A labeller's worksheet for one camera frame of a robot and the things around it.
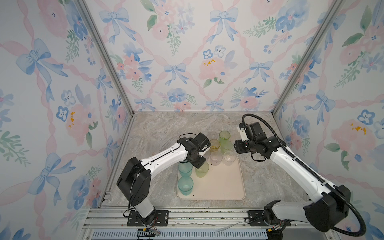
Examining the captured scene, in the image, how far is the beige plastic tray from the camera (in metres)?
0.82

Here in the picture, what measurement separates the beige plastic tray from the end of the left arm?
0.12 m

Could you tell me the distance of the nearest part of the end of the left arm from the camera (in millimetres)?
598
